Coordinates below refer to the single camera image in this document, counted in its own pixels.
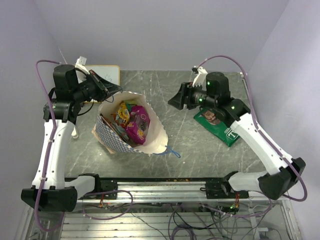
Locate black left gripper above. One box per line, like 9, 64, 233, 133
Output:
73, 69, 123, 103

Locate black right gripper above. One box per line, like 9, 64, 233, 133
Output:
168, 80, 217, 110

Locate green chips bag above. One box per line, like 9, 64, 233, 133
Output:
193, 108, 240, 147

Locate purple snack pouch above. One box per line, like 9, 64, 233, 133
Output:
125, 105, 150, 145

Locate blue checkered paper bag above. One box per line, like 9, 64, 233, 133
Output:
92, 91, 181, 158

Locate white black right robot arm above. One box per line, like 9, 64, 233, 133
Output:
168, 72, 306, 200

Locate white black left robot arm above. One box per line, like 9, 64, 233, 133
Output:
21, 64, 122, 212

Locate yellow candy packet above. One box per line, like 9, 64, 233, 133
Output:
117, 101, 130, 126

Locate small whiteboard yellow frame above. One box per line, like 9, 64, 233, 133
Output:
82, 65, 121, 103

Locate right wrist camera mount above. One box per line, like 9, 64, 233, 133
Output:
192, 66, 208, 87

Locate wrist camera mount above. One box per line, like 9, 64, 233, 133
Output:
192, 66, 208, 87
75, 56, 90, 75

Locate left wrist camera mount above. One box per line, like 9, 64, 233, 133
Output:
75, 56, 90, 75

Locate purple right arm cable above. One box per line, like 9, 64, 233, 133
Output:
199, 55, 308, 202

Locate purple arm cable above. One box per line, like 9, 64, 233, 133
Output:
34, 59, 66, 232
199, 55, 308, 202

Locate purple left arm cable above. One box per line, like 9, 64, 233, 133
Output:
34, 59, 66, 232

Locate aluminium rail frame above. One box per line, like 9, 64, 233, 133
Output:
16, 172, 302, 240

